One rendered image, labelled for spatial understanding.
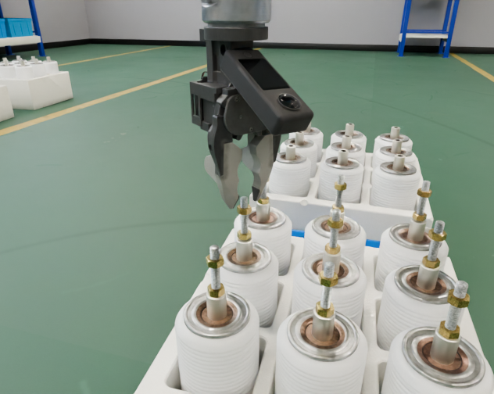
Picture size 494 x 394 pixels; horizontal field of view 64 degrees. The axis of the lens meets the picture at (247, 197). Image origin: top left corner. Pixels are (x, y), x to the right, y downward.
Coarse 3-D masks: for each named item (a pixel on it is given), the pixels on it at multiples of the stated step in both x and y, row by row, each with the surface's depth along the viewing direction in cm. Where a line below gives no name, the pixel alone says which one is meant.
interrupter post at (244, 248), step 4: (236, 240) 54; (240, 240) 54; (248, 240) 54; (236, 244) 54; (240, 244) 53; (244, 244) 53; (248, 244) 53; (236, 248) 55; (240, 248) 54; (244, 248) 54; (248, 248) 54; (236, 252) 55; (240, 252) 54; (244, 252) 54; (248, 252) 54; (240, 256) 54; (244, 256) 54; (248, 256) 54; (240, 260) 55; (244, 260) 54; (248, 260) 55
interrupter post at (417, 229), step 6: (414, 222) 58; (420, 222) 58; (426, 222) 59; (414, 228) 59; (420, 228) 58; (408, 234) 60; (414, 234) 59; (420, 234) 59; (414, 240) 59; (420, 240) 59
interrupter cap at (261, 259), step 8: (224, 248) 57; (232, 248) 57; (256, 248) 57; (264, 248) 57; (224, 256) 55; (232, 256) 56; (256, 256) 56; (264, 256) 55; (224, 264) 53; (232, 264) 53; (240, 264) 54; (248, 264) 54; (256, 264) 53; (264, 264) 53; (240, 272) 52; (248, 272) 52
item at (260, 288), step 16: (272, 256) 56; (224, 272) 53; (256, 272) 52; (272, 272) 53; (240, 288) 52; (256, 288) 52; (272, 288) 54; (256, 304) 53; (272, 304) 56; (272, 320) 57
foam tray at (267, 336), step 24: (288, 288) 60; (288, 312) 56; (168, 336) 52; (264, 336) 52; (168, 360) 48; (264, 360) 48; (384, 360) 48; (144, 384) 45; (168, 384) 47; (264, 384) 45
